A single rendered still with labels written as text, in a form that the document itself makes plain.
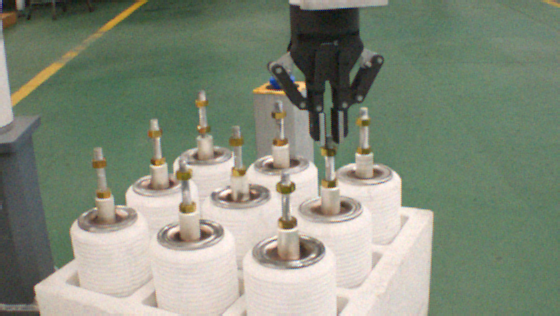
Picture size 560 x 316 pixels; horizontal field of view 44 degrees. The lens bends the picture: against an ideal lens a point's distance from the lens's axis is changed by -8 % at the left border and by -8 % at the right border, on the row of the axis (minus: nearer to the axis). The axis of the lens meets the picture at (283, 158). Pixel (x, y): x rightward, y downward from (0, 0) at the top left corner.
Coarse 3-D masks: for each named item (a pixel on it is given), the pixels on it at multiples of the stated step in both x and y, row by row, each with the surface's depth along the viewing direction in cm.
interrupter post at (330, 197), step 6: (324, 192) 84; (330, 192) 84; (336, 192) 84; (324, 198) 84; (330, 198) 84; (336, 198) 84; (324, 204) 84; (330, 204) 84; (336, 204) 84; (324, 210) 85; (330, 210) 84; (336, 210) 85
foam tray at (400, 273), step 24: (408, 216) 100; (432, 216) 101; (408, 240) 93; (72, 264) 90; (384, 264) 87; (408, 264) 91; (48, 288) 84; (72, 288) 84; (144, 288) 84; (240, 288) 86; (336, 288) 82; (360, 288) 82; (384, 288) 83; (408, 288) 93; (48, 312) 85; (72, 312) 82; (96, 312) 80; (120, 312) 79; (144, 312) 78; (168, 312) 78; (240, 312) 78; (360, 312) 77; (384, 312) 84; (408, 312) 95
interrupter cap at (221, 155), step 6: (192, 150) 108; (216, 150) 107; (222, 150) 107; (228, 150) 107; (180, 156) 105; (186, 156) 105; (192, 156) 105; (198, 156) 106; (216, 156) 105; (222, 156) 104; (228, 156) 104; (192, 162) 102; (198, 162) 103; (204, 162) 102; (210, 162) 102; (216, 162) 102; (222, 162) 103
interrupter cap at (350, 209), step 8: (312, 200) 88; (320, 200) 88; (344, 200) 87; (352, 200) 87; (304, 208) 86; (312, 208) 86; (320, 208) 86; (344, 208) 86; (352, 208) 85; (360, 208) 85; (304, 216) 83; (312, 216) 83; (320, 216) 83; (328, 216) 83; (336, 216) 83; (344, 216) 83; (352, 216) 83
